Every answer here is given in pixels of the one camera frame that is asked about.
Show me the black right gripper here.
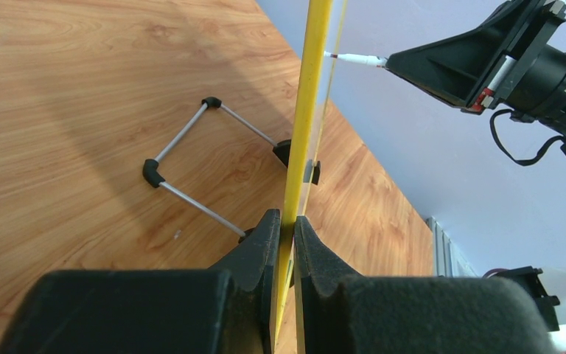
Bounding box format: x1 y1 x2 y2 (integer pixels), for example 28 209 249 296
385 1 566 162

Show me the white purple whiteboard marker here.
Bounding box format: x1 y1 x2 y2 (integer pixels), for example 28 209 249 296
324 51 388 69

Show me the wire whiteboard stand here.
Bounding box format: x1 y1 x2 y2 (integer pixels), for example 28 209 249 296
141 96 294 244

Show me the grey aluminium frame post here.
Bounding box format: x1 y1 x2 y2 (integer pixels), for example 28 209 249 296
426 218 478 277

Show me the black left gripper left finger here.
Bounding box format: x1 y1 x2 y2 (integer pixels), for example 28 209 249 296
0 209 281 353

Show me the yellow-framed whiteboard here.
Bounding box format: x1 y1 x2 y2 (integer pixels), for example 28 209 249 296
272 1 347 347

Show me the black whiteboard foot clip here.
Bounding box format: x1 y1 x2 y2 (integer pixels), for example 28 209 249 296
303 159 321 185

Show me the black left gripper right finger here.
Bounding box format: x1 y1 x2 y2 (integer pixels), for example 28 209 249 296
294 217 555 353

